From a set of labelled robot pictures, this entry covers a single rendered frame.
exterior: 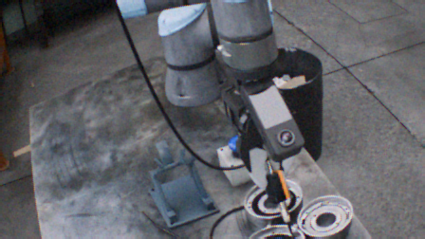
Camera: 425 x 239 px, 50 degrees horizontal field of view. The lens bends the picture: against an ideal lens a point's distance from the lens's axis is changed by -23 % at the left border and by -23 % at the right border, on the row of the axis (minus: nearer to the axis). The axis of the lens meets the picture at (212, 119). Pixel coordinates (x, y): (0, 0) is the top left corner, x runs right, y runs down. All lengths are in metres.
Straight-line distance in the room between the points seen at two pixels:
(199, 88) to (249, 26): 0.61
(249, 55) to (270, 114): 0.08
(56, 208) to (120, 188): 0.17
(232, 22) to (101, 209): 0.54
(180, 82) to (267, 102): 0.58
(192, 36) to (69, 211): 0.49
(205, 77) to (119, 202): 0.38
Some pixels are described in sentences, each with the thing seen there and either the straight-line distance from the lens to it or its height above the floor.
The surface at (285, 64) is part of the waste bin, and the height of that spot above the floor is 0.35.
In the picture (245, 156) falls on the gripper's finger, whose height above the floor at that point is 1.00.
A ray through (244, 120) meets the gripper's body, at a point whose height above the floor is 1.06.
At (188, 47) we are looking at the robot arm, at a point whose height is 0.94.
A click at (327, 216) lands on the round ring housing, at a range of 0.94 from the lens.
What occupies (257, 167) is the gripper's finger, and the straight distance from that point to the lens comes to 0.82.
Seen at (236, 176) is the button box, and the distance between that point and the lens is 1.05.
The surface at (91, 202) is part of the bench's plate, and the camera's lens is 1.11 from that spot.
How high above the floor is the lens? 1.49
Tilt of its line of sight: 33 degrees down
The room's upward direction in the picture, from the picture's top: 12 degrees counter-clockwise
